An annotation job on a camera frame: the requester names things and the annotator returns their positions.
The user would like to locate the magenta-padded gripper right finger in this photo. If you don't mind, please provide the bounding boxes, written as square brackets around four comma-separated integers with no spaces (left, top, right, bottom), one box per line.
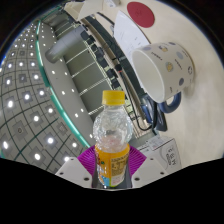
[126,145,168,188]

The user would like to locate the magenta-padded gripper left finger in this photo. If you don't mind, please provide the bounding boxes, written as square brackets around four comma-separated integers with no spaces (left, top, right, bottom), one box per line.
[54,146,99,188]

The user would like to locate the yellow-capped clear drink bottle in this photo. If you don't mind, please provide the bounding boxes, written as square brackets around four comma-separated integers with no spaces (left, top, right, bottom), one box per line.
[92,89,134,189]

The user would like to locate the black conference desk device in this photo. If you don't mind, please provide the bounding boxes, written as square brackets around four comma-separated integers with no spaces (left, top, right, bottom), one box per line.
[139,96,169,132]

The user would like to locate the group of ceiling lights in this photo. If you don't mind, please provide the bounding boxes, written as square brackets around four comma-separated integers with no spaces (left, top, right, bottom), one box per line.
[0,19,98,164]

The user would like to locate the row of black office chairs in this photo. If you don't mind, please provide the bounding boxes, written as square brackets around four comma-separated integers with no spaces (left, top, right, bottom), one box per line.
[79,29,125,91]

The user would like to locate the white printed paper sheet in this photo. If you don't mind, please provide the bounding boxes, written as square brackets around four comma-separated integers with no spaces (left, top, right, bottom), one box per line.
[113,9,151,63]

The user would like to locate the flat round red coaster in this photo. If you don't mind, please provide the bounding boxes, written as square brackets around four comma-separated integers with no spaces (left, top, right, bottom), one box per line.
[126,1,156,29]

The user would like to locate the white dotted mug, blue handle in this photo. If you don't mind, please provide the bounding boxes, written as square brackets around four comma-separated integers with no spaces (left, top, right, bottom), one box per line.
[131,41,195,114]

